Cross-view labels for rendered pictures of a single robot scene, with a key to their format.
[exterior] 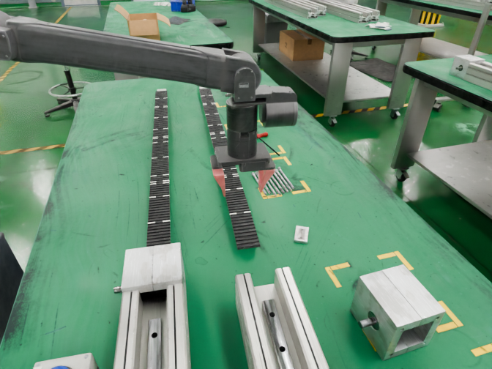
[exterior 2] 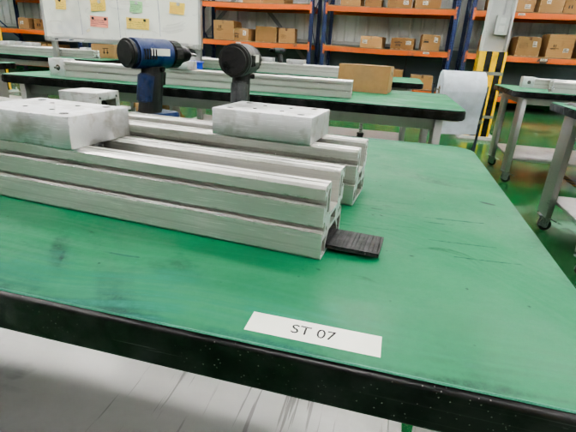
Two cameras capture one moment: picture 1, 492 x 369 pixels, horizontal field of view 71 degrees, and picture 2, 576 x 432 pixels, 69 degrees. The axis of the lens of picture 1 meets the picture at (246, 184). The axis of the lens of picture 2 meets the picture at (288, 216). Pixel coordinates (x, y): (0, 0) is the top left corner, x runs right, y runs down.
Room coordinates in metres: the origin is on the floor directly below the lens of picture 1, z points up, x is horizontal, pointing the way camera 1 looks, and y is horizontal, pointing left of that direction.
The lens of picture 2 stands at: (-0.58, 0.43, 0.99)
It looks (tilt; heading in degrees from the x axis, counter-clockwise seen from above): 22 degrees down; 299
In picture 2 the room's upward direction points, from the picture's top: 3 degrees clockwise
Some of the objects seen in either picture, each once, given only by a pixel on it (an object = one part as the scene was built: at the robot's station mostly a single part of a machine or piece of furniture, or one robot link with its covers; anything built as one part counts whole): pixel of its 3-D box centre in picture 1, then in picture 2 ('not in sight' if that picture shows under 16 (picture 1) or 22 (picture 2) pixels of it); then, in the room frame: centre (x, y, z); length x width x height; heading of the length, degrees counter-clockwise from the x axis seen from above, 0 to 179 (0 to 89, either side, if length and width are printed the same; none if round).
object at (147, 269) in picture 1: (149, 282); not in sight; (0.42, 0.18, 0.83); 0.12 x 0.09 x 0.10; 101
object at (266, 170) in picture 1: (254, 173); not in sight; (0.60, -0.02, 0.95); 0.07 x 0.07 x 0.09; 11
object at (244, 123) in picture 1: (244, 113); not in sight; (0.59, 0.00, 1.08); 0.07 x 0.06 x 0.07; 99
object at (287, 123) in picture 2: not in sight; (272, 129); (-0.23, -0.15, 0.87); 0.16 x 0.11 x 0.07; 11
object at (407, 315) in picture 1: (387, 312); (88, 111); (0.35, -0.24, 0.83); 0.11 x 0.10 x 0.10; 108
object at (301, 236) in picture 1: (301, 234); not in sight; (0.59, -0.13, 0.78); 0.05 x 0.03 x 0.01; 168
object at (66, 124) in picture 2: not in sight; (56, 130); (-0.02, 0.08, 0.87); 0.16 x 0.11 x 0.07; 11
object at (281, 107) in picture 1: (263, 94); not in sight; (0.60, -0.03, 1.12); 0.12 x 0.09 x 0.12; 99
